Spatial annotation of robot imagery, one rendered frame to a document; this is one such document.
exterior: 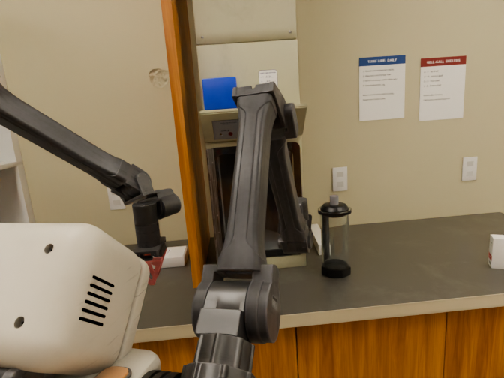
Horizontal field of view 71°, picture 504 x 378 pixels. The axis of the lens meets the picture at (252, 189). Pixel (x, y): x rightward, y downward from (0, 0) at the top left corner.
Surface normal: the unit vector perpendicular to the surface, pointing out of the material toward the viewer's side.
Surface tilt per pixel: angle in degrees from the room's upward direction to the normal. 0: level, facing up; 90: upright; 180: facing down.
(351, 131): 90
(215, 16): 90
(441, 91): 90
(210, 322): 37
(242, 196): 51
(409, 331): 90
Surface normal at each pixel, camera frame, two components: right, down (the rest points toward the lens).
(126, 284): 0.97, -0.02
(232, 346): 0.34, -0.56
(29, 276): -0.22, -0.50
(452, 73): 0.06, 0.21
